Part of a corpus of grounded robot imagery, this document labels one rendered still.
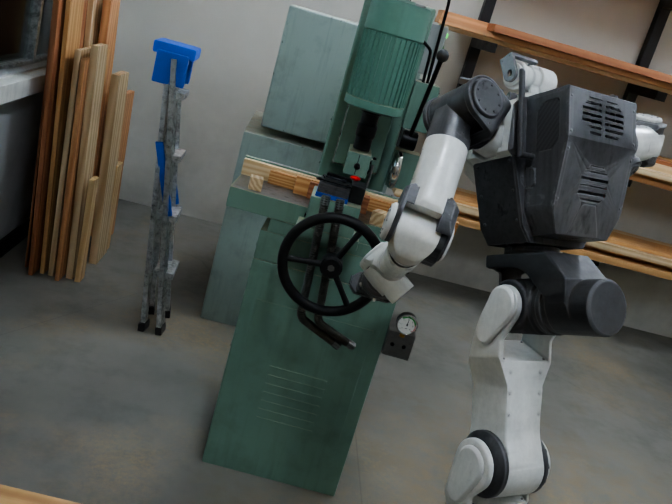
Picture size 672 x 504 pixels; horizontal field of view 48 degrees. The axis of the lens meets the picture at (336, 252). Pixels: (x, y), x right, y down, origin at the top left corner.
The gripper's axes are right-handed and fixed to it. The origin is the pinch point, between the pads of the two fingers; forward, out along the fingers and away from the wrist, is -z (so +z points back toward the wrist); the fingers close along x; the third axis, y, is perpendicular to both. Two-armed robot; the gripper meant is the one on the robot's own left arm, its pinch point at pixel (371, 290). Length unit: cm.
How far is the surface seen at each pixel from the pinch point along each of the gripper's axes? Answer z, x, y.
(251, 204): -18.5, -37.8, 17.9
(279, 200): -16.9, -30.4, 20.9
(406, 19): 5, -10, 74
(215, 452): -60, -29, -53
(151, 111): -243, -134, 115
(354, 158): -19.1, -13.1, 40.1
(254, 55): -223, -83, 159
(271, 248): -24.1, -29.0, 8.4
